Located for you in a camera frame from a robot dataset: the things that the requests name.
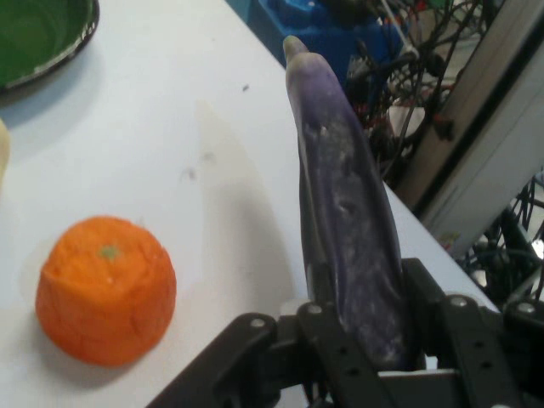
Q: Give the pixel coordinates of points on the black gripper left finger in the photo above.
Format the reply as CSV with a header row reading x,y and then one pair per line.
x,y
272,361

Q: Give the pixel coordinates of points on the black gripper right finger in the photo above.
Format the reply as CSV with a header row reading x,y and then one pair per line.
x,y
476,340

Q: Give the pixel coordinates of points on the purple toy eggplant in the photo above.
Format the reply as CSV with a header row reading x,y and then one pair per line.
x,y
340,191

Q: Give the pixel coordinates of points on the orange toy tangerine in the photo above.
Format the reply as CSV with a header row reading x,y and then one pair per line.
x,y
106,297

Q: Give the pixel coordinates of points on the blue giant building block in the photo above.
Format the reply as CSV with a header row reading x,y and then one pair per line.
x,y
323,38

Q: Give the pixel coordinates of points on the green enamel plate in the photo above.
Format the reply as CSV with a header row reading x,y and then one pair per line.
x,y
38,38

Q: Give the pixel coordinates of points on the white frame post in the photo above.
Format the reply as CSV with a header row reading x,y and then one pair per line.
x,y
489,127

